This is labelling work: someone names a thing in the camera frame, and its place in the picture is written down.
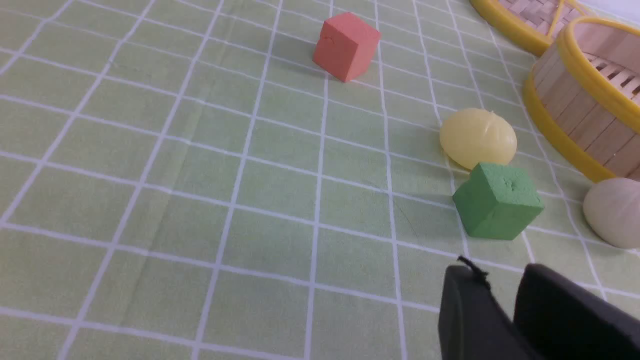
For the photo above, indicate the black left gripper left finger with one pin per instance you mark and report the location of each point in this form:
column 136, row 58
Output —
column 471, row 323

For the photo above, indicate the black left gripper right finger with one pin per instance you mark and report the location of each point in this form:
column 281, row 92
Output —
column 563, row 321

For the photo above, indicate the white bun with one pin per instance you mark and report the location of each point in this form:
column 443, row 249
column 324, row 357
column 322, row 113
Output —
column 612, row 209

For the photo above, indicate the pale yellow bun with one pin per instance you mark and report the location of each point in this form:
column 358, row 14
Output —
column 473, row 135

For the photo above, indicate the bamboo steamer tray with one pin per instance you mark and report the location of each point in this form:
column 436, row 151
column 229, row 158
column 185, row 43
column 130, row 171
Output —
column 583, row 96

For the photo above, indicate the woven bamboo steamer lid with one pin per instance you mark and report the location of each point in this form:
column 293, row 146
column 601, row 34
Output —
column 530, row 24

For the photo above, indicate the green foam cube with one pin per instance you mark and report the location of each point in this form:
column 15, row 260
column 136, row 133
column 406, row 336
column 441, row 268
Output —
column 497, row 201

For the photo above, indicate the red foam cube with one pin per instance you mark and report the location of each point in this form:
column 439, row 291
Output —
column 346, row 46

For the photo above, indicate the green checkered tablecloth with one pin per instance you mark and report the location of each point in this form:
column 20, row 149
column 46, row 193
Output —
column 180, row 181

